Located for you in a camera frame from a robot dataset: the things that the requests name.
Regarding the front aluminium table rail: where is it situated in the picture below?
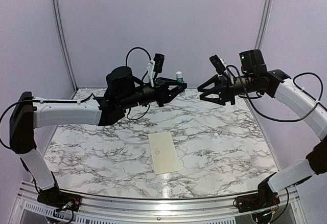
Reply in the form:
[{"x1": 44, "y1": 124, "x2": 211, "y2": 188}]
[{"x1": 8, "y1": 182, "x2": 308, "y2": 223}]

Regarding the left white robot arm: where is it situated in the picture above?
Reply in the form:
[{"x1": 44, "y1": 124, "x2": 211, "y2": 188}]
[{"x1": 5, "y1": 66, "x2": 187, "y2": 206}]

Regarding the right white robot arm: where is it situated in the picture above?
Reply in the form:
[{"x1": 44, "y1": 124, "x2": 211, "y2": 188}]
[{"x1": 197, "y1": 49, "x2": 326, "y2": 208}]

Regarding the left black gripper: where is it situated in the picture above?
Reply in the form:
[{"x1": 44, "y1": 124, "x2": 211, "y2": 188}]
[{"x1": 120, "y1": 77, "x2": 188, "y2": 109}]

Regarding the green white glue stick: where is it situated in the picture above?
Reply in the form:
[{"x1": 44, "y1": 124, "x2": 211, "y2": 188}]
[{"x1": 176, "y1": 71, "x2": 185, "y2": 96}]

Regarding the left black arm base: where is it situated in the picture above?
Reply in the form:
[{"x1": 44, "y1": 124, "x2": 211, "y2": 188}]
[{"x1": 37, "y1": 172, "x2": 81, "y2": 212}]

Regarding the cream paper envelope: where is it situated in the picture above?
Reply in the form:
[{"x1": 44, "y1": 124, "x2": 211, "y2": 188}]
[{"x1": 148, "y1": 132, "x2": 181, "y2": 175}]

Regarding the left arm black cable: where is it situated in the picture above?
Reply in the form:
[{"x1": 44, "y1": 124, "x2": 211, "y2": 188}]
[{"x1": 0, "y1": 47, "x2": 154, "y2": 150}]

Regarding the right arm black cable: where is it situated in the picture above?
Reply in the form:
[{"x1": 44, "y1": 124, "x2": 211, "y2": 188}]
[{"x1": 224, "y1": 64, "x2": 324, "y2": 122}]

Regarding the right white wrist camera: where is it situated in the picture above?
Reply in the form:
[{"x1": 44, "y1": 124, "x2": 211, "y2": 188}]
[{"x1": 209, "y1": 55, "x2": 234, "y2": 84}]

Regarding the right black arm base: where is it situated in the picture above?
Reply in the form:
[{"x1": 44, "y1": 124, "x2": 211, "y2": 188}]
[{"x1": 233, "y1": 176, "x2": 280, "y2": 213}]

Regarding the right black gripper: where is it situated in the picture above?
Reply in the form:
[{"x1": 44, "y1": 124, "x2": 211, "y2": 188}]
[{"x1": 199, "y1": 73, "x2": 257, "y2": 105}]

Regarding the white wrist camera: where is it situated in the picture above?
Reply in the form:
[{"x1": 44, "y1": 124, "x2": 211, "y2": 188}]
[
  {"x1": 146, "y1": 53, "x2": 165, "y2": 87},
  {"x1": 209, "y1": 55, "x2": 234, "y2": 84}
]

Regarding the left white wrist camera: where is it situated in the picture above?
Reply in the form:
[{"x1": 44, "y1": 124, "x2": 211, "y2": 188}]
[{"x1": 146, "y1": 53, "x2": 165, "y2": 87}]

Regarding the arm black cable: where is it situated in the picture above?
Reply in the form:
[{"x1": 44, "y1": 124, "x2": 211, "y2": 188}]
[
  {"x1": 0, "y1": 47, "x2": 154, "y2": 150},
  {"x1": 224, "y1": 64, "x2": 324, "y2": 122}
]

